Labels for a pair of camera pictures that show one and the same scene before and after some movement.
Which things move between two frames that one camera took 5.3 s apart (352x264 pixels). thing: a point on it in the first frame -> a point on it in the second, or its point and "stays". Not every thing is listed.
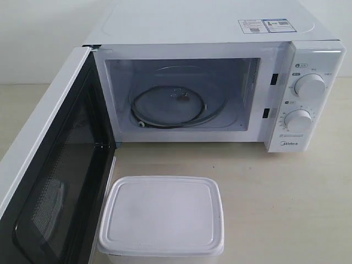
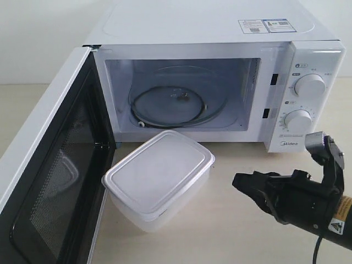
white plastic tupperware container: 162,220 -> 160,185
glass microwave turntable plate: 180,97 stays
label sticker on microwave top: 265,26 stays
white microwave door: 54,214 stays
